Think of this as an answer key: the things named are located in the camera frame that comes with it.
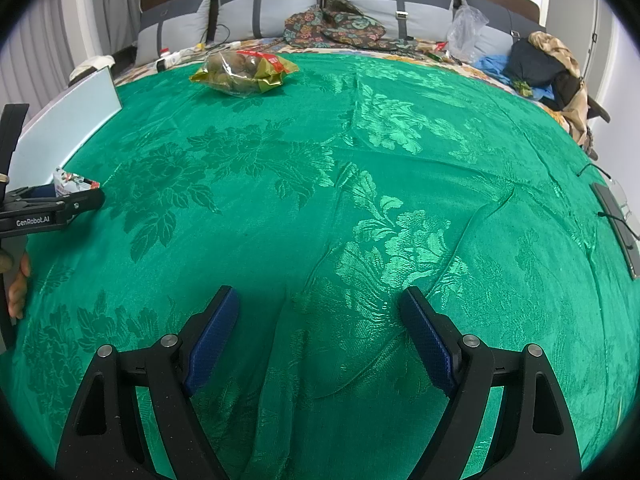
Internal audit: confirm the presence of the gold red chestnut bag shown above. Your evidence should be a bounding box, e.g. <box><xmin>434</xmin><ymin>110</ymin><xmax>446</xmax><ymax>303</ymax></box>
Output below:
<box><xmin>190</xmin><ymin>50</ymin><xmax>299</xmax><ymax>96</ymax></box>

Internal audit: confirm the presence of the black tablet with cable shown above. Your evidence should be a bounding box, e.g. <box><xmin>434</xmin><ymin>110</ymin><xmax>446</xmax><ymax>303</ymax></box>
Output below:
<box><xmin>577</xmin><ymin>162</ymin><xmax>639</xmax><ymax>281</ymax></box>

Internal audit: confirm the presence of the grey pillow left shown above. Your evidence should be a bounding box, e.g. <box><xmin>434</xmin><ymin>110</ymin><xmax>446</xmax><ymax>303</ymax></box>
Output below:
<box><xmin>136</xmin><ymin>0</ymin><xmax>212</xmax><ymax>66</ymax></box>

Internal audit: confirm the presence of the floral patterned cloth bag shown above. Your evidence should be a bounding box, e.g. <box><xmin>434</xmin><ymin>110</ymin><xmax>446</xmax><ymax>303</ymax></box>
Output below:
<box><xmin>283</xmin><ymin>0</ymin><xmax>390</xmax><ymax>50</ymax></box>

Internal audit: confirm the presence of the grey pillow middle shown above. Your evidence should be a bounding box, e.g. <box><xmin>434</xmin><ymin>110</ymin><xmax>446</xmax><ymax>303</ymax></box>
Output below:
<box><xmin>209</xmin><ymin>0</ymin><xmax>318</xmax><ymax>44</ymax></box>

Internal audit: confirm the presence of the grey pillow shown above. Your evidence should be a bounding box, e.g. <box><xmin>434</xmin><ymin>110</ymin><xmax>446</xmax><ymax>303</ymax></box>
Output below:
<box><xmin>136</xmin><ymin>0</ymin><xmax>212</xmax><ymax>66</ymax></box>
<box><xmin>209</xmin><ymin>0</ymin><xmax>318</xmax><ymax>44</ymax></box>
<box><xmin>347</xmin><ymin>0</ymin><xmax>454</xmax><ymax>42</ymax></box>

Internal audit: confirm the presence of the clear wrapped small snack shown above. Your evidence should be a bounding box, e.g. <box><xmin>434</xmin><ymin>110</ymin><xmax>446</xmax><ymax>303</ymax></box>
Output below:
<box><xmin>52</xmin><ymin>168</ymin><xmax>100</xmax><ymax>197</ymax></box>

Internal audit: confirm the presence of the person's left hand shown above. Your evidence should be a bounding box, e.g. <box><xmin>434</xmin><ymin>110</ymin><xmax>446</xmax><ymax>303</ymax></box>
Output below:
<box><xmin>6</xmin><ymin>252</ymin><xmax>32</xmax><ymax>320</ymax></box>

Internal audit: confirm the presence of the clear plastic bag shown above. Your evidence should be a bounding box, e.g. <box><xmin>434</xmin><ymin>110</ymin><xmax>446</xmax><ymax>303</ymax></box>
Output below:
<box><xmin>446</xmin><ymin>0</ymin><xmax>489</xmax><ymax>64</ymax></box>

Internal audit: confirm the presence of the grey curtain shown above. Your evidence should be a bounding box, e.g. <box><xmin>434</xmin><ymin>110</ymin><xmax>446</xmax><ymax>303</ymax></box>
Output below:
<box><xmin>1</xmin><ymin>0</ymin><xmax>140</xmax><ymax>116</ymax></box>

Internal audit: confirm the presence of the grey pillow right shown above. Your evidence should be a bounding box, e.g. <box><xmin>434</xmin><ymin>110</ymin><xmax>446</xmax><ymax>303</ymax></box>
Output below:
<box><xmin>347</xmin><ymin>0</ymin><xmax>454</xmax><ymax>42</ymax></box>

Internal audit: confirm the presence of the black and tan clothes pile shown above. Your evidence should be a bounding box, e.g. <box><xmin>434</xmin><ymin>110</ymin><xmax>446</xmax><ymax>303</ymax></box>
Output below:
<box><xmin>503</xmin><ymin>32</ymin><xmax>611</xmax><ymax>160</ymax></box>

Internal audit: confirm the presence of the white cardboard box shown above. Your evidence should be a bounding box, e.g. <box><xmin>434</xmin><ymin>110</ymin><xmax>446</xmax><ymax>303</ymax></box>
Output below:
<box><xmin>9</xmin><ymin>68</ymin><xmax>122</xmax><ymax>191</ymax></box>

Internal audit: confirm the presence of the green floral bedspread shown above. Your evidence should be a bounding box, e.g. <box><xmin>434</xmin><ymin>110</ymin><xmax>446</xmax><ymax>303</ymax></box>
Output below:
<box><xmin>1</xmin><ymin>53</ymin><xmax>639</xmax><ymax>479</ymax></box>

